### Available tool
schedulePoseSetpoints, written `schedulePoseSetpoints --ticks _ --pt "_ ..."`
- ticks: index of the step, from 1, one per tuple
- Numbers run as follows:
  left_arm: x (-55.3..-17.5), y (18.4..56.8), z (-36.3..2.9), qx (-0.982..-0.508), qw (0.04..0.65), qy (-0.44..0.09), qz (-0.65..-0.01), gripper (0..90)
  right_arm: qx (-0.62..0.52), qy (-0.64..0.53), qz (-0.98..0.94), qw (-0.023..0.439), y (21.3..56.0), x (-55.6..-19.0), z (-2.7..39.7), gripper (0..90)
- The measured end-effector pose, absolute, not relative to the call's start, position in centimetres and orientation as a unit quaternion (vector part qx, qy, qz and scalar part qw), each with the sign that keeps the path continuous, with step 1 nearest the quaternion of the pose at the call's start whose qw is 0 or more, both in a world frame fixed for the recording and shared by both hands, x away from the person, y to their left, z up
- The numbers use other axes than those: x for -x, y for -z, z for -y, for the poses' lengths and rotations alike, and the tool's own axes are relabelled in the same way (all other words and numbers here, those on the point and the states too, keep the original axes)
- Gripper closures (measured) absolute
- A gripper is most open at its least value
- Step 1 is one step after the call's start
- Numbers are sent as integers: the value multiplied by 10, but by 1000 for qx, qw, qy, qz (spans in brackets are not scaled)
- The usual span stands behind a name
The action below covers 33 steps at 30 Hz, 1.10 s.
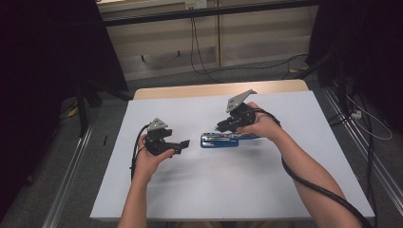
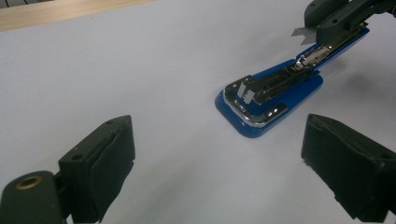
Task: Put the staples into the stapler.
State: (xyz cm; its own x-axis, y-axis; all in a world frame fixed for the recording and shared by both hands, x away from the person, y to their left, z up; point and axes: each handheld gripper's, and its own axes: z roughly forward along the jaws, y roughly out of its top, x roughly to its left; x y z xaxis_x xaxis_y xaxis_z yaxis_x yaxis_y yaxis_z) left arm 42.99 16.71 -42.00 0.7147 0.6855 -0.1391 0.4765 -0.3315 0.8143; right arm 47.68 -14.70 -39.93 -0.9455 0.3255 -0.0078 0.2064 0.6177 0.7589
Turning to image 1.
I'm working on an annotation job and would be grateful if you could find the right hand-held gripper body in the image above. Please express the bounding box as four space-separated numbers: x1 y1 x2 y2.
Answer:
219 88 259 133

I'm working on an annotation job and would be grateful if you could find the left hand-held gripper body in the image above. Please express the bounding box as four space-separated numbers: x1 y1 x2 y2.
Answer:
144 117 183 157

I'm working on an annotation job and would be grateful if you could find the blue stapler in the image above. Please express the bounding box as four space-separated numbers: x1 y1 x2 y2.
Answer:
200 131 264 149

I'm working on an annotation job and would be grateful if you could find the person's left hand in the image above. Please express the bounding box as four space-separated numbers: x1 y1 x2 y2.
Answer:
134 133 176 182

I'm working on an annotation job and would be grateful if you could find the person's right hand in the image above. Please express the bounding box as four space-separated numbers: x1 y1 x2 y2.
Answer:
236 101 283 143

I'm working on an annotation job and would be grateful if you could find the beige wooden cabinet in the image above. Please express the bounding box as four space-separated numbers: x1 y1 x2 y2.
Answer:
95 0 320 82

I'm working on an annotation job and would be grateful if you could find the black metal stand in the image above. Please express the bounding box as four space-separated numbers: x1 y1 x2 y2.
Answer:
297 47 351 110
74 78 133 138

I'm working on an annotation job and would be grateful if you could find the black horizontal bar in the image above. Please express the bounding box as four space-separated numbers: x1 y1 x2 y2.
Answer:
102 0 320 29

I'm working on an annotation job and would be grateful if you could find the black curtain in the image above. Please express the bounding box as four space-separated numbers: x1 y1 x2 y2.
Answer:
0 0 129 221
307 0 403 136

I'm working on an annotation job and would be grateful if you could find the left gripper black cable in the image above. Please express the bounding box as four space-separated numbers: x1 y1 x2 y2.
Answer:
129 123 150 182

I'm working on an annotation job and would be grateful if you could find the black floor cable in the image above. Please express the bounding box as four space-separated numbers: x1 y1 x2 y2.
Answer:
202 52 310 81

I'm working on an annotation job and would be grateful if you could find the black hanging cable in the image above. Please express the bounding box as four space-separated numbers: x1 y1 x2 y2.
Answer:
189 16 221 84

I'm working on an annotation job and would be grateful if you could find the aluminium floor rail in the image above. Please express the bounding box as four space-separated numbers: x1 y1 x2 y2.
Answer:
42 123 95 228
320 85 403 208

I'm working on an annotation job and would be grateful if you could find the white wall socket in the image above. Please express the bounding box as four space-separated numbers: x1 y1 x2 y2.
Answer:
184 0 208 10

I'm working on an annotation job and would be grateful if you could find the white cable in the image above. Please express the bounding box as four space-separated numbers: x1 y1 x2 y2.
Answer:
345 94 393 142

